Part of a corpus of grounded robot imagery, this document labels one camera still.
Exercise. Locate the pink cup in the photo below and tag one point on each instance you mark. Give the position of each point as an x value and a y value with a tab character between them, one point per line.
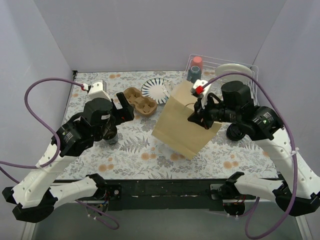
197	61

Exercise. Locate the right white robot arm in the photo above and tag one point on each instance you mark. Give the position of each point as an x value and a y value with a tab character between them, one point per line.
264	127

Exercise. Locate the cream white plate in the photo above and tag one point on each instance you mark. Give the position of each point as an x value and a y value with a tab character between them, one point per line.
233	67

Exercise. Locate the dark teal cup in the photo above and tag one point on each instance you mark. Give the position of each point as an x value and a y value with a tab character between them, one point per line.
194	74

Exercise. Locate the brown paper bag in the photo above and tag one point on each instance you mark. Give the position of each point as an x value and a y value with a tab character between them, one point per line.
173	127

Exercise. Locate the brown cardboard cup carrier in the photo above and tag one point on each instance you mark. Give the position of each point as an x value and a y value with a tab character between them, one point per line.
144	105

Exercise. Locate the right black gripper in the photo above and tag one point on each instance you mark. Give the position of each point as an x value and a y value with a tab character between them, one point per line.
202	116

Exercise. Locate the stack of black lids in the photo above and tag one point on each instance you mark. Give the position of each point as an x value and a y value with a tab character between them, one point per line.
233	133

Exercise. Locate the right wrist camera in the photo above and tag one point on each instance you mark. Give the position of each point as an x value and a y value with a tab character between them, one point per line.
200	90

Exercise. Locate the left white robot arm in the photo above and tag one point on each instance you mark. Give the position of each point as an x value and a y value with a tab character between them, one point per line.
35	198

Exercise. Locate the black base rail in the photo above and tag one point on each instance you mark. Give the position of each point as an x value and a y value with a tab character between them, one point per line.
163	194

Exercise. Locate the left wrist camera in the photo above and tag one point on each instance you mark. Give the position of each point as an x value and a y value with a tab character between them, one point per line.
96	90

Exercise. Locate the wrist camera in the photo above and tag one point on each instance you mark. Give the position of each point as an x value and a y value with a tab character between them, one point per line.
96	90
200	90

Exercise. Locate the blue striped plate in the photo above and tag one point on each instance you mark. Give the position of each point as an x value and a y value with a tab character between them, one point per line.
156	89

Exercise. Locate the white wire dish rack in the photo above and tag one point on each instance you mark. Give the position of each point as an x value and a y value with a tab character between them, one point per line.
213	67

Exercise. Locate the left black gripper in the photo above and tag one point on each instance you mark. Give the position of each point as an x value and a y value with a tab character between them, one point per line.
122	109

